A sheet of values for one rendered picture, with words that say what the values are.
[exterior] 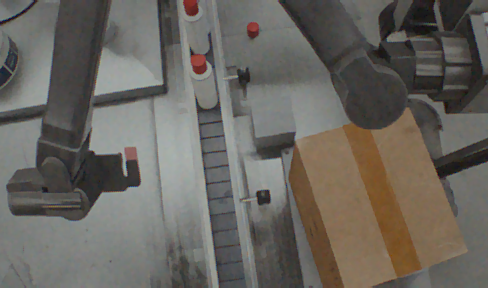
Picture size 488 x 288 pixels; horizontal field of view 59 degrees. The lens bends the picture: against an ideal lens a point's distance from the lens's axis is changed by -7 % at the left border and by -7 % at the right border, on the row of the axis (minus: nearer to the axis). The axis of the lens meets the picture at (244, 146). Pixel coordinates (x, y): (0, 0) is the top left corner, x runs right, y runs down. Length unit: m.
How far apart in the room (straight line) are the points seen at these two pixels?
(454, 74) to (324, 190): 0.38
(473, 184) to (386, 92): 1.70
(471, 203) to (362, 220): 1.37
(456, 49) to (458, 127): 1.72
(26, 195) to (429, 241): 0.68
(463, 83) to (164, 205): 0.80
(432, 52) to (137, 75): 0.85
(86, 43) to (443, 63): 0.41
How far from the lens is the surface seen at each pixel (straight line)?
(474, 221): 2.18
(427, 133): 1.94
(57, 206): 0.68
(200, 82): 1.03
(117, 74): 1.27
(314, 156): 0.87
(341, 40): 0.53
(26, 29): 1.46
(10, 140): 1.37
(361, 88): 0.53
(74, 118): 0.60
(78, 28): 0.55
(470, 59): 0.58
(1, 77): 1.37
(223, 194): 1.09
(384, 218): 0.86
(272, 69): 1.27
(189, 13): 1.10
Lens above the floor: 1.94
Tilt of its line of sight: 71 degrees down
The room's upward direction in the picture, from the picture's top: 6 degrees counter-clockwise
